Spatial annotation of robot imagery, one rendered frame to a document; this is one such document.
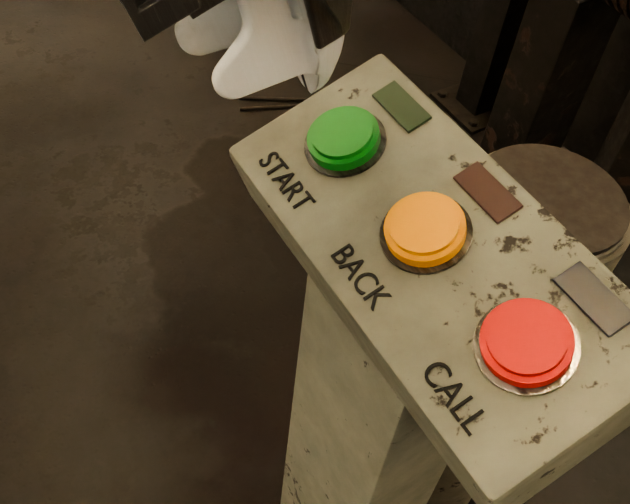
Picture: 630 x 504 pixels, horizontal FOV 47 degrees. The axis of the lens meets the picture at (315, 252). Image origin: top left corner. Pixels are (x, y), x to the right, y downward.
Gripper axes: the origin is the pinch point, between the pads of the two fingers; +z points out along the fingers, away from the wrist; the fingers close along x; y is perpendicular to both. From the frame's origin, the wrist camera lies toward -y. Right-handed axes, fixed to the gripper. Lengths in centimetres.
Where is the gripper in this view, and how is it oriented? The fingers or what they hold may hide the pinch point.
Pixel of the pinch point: (318, 59)
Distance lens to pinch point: 35.8
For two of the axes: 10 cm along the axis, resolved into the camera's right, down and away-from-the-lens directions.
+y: -8.3, 5.5, -1.1
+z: 2.1, 4.9, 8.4
